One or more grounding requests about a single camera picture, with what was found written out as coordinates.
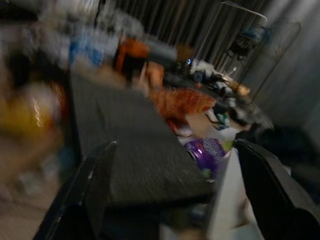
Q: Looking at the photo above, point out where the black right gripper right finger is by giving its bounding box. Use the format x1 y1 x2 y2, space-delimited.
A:
234 138 320 240

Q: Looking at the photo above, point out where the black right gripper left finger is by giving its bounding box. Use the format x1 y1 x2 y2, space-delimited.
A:
32 140 118 240

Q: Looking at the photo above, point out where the white cardboard piece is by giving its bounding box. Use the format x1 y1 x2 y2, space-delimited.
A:
159 146 262 240

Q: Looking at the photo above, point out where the grey fabric sofa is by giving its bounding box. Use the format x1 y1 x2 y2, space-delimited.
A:
69 71 216 204

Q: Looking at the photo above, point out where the purple plastic package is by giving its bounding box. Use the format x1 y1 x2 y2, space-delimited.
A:
184 137 234 182

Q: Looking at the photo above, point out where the yellow plastic bag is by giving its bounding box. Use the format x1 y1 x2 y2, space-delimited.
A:
0 83 66 137

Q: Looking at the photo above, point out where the orange patterned cloth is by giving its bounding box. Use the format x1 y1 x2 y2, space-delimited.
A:
149 88 217 126

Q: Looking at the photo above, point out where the white metal rack frame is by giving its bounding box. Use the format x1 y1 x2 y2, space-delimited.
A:
196 0 302 103

